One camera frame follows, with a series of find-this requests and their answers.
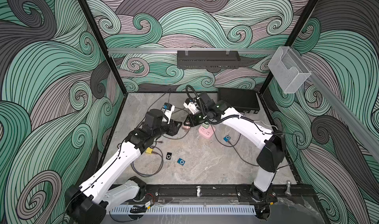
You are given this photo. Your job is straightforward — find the black hard case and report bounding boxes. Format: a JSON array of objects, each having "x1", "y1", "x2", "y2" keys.
[{"x1": 218, "y1": 88, "x2": 260, "y2": 114}]

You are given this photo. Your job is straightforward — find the clear acrylic wall holder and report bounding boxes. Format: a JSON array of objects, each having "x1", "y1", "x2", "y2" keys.
[{"x1": 268, "y1": 47, "x2": 311, "y2": 94}]

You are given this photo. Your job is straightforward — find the pink power strip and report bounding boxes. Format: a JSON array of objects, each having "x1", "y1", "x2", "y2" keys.
[{"x1": 198, "y1": 125, "x2": 215, "y2": 139}]

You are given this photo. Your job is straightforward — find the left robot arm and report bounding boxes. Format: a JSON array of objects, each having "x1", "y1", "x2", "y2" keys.
[{"x1": 65, "y1": 106, "x2": 182, "y2": 224}]

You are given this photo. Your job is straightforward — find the aluminium rail back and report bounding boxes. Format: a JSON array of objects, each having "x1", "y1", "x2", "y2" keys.
[{"x1": 108, "y1": 48, "x2": 276, "y2": 54}]

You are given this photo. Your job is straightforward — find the pink charger adapter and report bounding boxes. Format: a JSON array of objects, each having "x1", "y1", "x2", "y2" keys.
[{"x1": 182, "y1": 125, "x2": 191, "y2": 131}]

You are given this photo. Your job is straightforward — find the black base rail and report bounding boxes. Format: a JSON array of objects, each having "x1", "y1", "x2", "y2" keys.
[{"x1": 146, "y1": 184, "x2": 316, "y2": 197}]

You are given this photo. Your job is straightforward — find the green charger adapter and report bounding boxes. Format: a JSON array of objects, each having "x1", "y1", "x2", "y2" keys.
[{"x1": 202, "y1": 122, "x2": 210, "y2": 129}]

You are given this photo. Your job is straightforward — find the aluminium rail right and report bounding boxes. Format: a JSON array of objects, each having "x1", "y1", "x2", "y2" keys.
[{"x1": 295, "y1": 50, "x2": 379, "y2": 160}]

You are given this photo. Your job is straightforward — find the blue mp3 player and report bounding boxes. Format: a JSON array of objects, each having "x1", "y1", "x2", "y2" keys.
[
  {"x1": 177, "y1": 158, "x2": 185, "y2": 166},
  {"x1": 224, "y1": 135, "x2": 231, "y2": 142}
]

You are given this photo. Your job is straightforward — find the grey cable of yellow charger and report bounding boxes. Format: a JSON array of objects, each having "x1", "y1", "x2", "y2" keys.
[{"x1": 130, "y1": 141, "x2": 164, "y2": 178}]

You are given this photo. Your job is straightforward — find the aluminium rail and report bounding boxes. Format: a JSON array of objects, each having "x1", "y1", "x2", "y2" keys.
[
  {"x1": 108, "y1": 48, "x2": 276, "y2": 54},
  {"x1": 295, "y1": 50, "x2": 379, "y2": 160}
]

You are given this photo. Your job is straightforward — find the yellow charger adapter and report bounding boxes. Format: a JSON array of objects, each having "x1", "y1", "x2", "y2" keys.
[{"x1": 145, "y1": 148, "x2": 154, "y2": 154}]

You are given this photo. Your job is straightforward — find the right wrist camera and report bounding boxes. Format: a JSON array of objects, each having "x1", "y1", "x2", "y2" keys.
[{"x1": 183, "y1": 98, "x2": 200, "y2": 115}]

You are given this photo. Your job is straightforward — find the grey cable of pink charger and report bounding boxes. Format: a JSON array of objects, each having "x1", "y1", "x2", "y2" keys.
[{"x1": 161, "y1": 105, "x2": 193, "y2": 141}]

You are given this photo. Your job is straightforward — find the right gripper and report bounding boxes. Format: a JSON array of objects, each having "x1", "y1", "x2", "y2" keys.
[{"x1": 183, "y1": 109, "x2": 209, "y2": 127}]

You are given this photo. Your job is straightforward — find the white power strip cord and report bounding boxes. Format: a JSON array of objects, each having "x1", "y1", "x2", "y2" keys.
[{"x1": 254, "y1": 119, "x2": 279, "y2": 131}]

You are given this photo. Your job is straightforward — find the black wall shelf tray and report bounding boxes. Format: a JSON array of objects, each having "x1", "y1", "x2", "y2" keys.
[{"x1": 177, "y1": 50, "x2": 241, "y2": 72}]

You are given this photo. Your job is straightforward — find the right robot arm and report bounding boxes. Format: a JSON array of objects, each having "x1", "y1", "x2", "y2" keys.
[{"x1": 184, "y1": 85, "x2": 286, "y2": 201}]

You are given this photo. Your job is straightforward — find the black mp3 player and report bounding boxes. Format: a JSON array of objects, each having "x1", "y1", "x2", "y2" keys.
[{"x1": 166, "y1": 152, "x2": 172, "y2": 160}]

